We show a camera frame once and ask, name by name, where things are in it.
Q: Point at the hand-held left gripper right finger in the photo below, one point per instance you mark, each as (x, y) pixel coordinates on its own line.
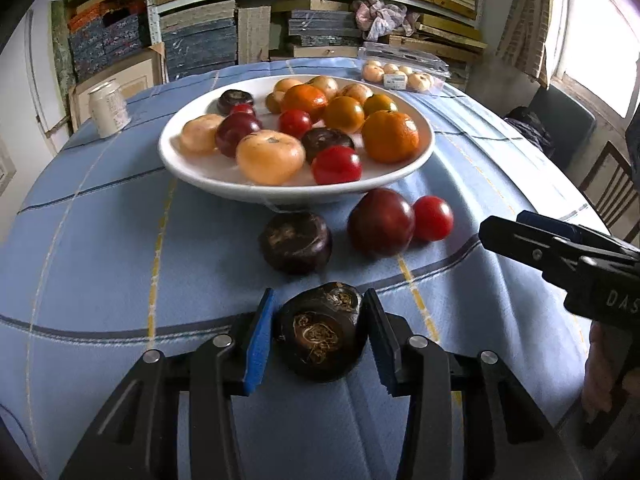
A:
(382, 340)

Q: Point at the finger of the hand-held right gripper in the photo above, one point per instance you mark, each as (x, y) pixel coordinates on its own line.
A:
(520, 242)
(550, 225)

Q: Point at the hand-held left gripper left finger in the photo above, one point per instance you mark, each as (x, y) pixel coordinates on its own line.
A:
(260, 340)

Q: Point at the red cherry tomato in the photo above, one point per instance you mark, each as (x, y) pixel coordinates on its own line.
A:
(336, 165)
(432, 217)
(243, 109)
(295, 122)

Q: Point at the dark red plum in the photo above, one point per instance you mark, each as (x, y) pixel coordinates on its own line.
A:
(237, 133)
(381, 222)

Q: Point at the orange tangerine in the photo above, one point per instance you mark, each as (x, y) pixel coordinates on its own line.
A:
(304, 102)
(390, 136)

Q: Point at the white plate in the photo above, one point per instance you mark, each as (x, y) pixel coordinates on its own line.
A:
(210, 170)

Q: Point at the pale orange fruit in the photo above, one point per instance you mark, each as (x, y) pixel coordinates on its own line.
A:
(270, 156)
(200, 133)

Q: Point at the small orange tomato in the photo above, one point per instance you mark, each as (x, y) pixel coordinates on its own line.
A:
(380, 105)

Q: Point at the orange mandarin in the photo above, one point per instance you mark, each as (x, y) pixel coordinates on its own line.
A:
(343, 114)

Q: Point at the small brown fruit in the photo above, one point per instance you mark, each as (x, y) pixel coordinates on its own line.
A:
(272, 102)

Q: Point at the person's right hand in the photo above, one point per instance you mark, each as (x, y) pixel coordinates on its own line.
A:
(602, 365)

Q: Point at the brown wooden chair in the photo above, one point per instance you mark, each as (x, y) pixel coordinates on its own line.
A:
(594, 165)

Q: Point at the black jacket on chair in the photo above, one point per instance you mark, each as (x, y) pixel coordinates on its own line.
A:
(530, 127)

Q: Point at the dark padded chair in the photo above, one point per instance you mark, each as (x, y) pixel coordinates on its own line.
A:
(565, 115)

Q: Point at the small pale round fruit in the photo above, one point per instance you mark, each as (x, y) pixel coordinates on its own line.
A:
(405, 70)
(419, 82)
(372, 71)
(390, 68)

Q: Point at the blue plaid tablecloth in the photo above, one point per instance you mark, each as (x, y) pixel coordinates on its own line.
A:
(100, 235)

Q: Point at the bright sunlit window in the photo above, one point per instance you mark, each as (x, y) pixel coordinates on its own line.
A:
(600, 25)

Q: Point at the brown woven curtain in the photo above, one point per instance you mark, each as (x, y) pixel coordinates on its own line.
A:
(527, 20)

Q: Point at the clear plastic clamshell box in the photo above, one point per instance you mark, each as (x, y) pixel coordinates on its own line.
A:
(400, 55)

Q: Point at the stack of yellow flat boxes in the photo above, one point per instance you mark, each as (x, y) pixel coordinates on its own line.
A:
(435, 0)

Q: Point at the light wooden flat box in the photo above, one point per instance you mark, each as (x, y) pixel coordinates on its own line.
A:
(325, 51)

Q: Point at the white beverage can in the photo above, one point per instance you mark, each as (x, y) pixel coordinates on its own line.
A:
(107, 108)

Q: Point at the stack of dark grey boxes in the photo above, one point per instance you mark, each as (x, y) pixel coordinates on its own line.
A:
(320, 27)

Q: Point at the stack of grey slate boxes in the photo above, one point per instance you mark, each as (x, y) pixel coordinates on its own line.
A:
(200, 45)

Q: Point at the weathered grey upright box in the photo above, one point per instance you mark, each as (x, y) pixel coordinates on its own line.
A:
(254, 35)

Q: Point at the white framed dark window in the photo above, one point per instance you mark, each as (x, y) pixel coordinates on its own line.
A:
(5, 165)

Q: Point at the stack of blue patterned boxes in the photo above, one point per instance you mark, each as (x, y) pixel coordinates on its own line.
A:
(105, 42)

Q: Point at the white leaning board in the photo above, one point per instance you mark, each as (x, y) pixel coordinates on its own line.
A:
(42, 70)

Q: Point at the green marble slab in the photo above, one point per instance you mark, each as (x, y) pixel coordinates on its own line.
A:
(62, 45)

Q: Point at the beige wooden picture frame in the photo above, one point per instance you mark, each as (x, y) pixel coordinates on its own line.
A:
(145, 75)

